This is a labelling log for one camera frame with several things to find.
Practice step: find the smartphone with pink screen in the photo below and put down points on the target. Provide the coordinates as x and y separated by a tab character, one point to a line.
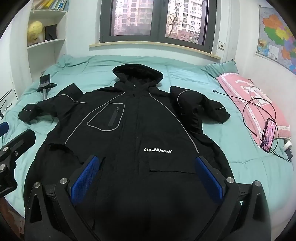
268	135

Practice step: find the dark framed window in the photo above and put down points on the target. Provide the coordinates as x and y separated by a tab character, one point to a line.
184	23

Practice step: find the yellow globe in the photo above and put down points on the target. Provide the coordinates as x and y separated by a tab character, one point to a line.
34	30

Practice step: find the colourful wall map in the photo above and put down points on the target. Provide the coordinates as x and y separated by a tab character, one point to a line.
275	40

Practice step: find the black hooded jacket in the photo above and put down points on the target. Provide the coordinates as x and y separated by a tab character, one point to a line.
147	141

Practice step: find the row of books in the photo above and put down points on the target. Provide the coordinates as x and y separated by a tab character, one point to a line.
52	5

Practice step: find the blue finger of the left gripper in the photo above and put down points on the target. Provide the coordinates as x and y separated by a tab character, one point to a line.
4	128
18	146

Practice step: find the pink pillow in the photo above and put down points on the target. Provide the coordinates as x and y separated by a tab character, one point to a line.
255	106

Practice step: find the teal pillow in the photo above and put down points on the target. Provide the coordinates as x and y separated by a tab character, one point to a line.
217	69

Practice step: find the black box on shelf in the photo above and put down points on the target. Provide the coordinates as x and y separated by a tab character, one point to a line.
50	32

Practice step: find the white charger plug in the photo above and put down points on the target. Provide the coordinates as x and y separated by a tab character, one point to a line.
288	149

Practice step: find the white bookshelf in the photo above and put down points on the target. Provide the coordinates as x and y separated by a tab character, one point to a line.
43	54

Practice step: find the white wall socket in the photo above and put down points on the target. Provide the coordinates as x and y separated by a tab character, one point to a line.
221	45

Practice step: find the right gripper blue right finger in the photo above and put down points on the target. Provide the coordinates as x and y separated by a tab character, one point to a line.
211	178

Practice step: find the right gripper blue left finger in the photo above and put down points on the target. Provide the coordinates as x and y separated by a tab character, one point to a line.
81	179

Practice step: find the teal bed quilt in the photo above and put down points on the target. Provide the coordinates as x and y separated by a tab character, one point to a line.
248	162

